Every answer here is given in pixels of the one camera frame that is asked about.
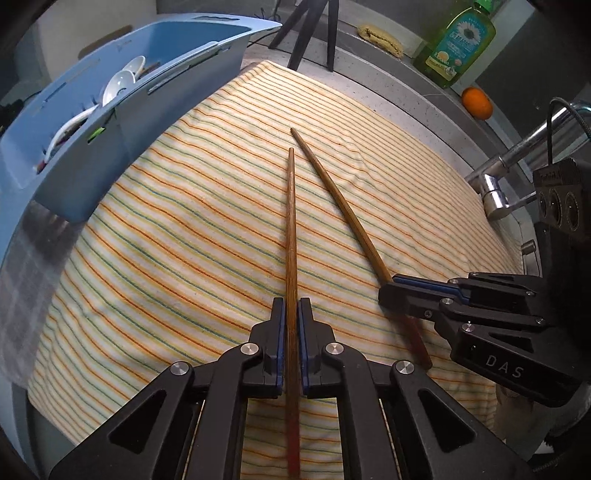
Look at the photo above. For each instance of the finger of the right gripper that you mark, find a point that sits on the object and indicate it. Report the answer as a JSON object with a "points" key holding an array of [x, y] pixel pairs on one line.
{"points": [[442, 288], [413, 302]]}

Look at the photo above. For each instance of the green dish soap bottle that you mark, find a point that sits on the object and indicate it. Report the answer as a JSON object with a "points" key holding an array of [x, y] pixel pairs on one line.
{"points": [[455, 49]]}

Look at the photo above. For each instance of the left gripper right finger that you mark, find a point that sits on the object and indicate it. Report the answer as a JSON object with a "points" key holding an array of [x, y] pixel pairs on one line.
{"points": [[317, 375]]}

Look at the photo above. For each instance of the yellow sponge cloth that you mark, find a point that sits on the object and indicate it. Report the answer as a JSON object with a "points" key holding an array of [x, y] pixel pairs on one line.
{"points": [[381, 39]]}

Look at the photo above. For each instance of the chrome kitchen faucet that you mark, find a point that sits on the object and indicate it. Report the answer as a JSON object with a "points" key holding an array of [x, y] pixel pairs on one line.
{"points": [[486, 179]]}

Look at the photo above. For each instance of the blue plastic drain basket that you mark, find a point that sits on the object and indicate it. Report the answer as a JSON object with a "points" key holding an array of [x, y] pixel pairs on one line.
{"points": [[76, 138]]}

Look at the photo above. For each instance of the white cutting board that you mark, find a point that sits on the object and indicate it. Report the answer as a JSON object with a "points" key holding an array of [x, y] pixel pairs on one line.
{"points": [[53, 43]]}

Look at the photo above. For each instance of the green plastic spoon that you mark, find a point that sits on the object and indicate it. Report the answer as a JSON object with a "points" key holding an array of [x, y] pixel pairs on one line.
{"points": [[95, 134]]}

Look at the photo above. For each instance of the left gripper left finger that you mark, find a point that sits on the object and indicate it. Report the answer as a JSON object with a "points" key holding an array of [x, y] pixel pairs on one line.
{"points": [[266, 379]]}

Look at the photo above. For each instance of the white ceramic spoon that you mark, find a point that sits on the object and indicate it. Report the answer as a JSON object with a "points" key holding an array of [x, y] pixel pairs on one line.
{"points": [[119, 82], [135, 66]]}

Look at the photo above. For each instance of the orange fruit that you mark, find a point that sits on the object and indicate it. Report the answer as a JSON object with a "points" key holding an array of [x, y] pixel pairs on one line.
{"points": [[477, 103]]}

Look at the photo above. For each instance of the striped yellow dish cloth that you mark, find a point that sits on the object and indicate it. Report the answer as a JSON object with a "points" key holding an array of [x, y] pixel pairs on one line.
{"points": [[185, 252]]}

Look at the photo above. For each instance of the wooden chopstick red tip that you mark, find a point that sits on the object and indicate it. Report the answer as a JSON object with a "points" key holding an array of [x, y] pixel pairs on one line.
{"points": [[408, 326], [292, 380]]}

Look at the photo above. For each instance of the gloved right hand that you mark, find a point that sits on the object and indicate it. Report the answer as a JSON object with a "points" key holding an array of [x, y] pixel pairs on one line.
{"points": [[523, 423]]}

